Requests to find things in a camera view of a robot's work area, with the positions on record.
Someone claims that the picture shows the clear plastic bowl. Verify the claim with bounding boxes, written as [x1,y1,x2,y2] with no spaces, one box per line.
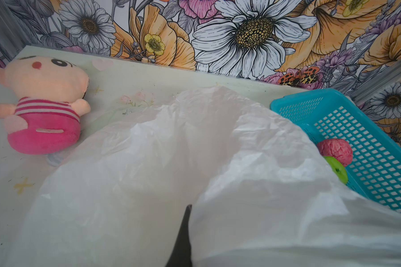
[46,151,67,167]

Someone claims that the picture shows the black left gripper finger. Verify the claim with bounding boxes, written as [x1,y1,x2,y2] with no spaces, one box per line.
[166,205,192,267]

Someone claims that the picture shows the pink plush doll toy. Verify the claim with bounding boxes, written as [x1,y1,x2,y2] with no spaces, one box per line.
[0,56,91,155]

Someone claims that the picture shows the teal plastic mesh basket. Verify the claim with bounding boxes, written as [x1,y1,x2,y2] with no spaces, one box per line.
[270,89,401,213]

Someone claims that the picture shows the white translucent plastic bag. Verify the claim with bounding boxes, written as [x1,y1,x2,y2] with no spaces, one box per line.
[5,87,401,267]

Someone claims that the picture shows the pink red round fruit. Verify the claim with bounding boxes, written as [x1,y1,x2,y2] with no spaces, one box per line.
[316,139,353,167]

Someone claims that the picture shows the green fruit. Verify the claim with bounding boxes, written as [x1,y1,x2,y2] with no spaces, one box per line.
[324,156,349,185]

